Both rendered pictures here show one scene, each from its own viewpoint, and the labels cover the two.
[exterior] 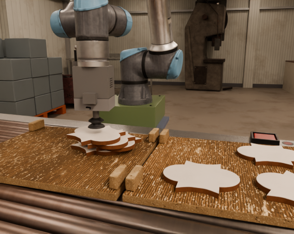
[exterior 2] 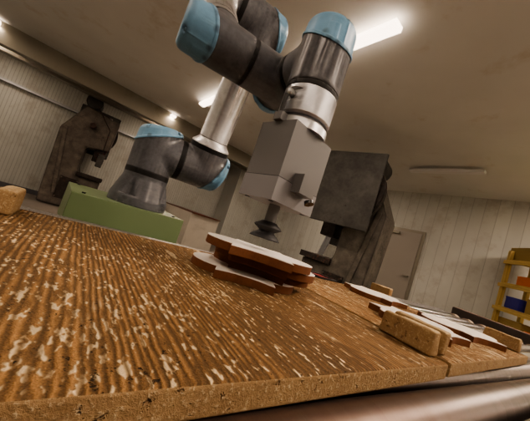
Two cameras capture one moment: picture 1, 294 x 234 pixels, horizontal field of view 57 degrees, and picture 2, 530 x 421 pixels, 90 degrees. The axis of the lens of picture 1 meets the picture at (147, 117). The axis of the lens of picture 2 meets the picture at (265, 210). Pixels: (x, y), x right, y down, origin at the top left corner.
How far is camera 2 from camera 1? 62 cm
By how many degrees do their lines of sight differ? 53
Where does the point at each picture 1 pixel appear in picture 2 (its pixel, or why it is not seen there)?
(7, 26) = not seen: outside the picture
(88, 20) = (343, 68)
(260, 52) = not seen: hidden behind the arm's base
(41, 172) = (302, 342)
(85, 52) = (323, 110)
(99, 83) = (316, 169)
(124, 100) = (135, 198)
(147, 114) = (169, 229)
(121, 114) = (124, 220)
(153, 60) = (201, 157)
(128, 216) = (491, 399)
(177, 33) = (43, 127)
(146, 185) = not seen: hidden behind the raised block
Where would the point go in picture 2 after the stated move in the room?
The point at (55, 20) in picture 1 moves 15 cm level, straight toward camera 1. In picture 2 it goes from (208, 13) to (313, 13)
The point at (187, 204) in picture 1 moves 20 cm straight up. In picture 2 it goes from (483, 362) to (521, 215)
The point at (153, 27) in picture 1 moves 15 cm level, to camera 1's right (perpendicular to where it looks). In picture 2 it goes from (221, 118) to (254, 142)
